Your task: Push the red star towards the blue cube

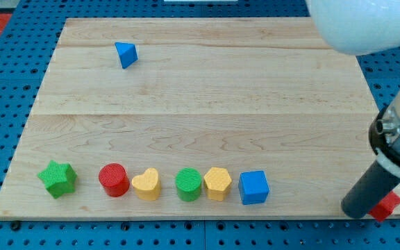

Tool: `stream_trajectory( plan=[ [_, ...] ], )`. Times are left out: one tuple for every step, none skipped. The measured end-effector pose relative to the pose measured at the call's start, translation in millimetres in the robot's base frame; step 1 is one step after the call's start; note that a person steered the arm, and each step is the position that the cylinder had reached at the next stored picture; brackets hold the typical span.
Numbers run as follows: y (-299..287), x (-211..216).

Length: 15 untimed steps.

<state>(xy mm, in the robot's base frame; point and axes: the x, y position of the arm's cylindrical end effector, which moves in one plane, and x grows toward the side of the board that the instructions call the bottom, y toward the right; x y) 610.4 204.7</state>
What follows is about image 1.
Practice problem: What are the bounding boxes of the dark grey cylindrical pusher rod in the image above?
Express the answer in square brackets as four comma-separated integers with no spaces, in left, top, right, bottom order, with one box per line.
[341,160,400,219]

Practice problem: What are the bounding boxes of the red star block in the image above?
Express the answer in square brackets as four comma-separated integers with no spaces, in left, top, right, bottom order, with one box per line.
[368,191,400,222]

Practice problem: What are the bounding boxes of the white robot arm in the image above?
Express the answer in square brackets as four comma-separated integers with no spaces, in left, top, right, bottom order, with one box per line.
[306,0,400,219]

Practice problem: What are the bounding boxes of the blue cube block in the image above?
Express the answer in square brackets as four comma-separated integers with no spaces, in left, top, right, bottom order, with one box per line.
[238,170,270,205]

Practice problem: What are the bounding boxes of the green star block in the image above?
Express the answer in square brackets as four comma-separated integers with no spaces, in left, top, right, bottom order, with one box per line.
[37,160,78,199]

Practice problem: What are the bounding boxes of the yellow hexagon block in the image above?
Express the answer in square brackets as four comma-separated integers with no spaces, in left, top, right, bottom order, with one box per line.
[203,167,232,201]

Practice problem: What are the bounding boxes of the green cylinder block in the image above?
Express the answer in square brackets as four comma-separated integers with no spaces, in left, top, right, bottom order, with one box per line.
[175,167,202,202]

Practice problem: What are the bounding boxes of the yellow heart block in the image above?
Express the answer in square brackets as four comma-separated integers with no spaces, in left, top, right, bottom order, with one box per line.
[131,167,161,201]

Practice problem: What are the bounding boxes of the wooden board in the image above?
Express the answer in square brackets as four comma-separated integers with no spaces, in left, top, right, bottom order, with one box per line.
[0,17,400,222]

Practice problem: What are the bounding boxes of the red cylinder block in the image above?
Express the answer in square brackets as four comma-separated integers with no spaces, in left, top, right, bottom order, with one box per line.
[98,162,130,197]

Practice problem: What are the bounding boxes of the blue triangular prism block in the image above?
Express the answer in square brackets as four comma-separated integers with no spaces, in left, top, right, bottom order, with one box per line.
[115,42,138,69]

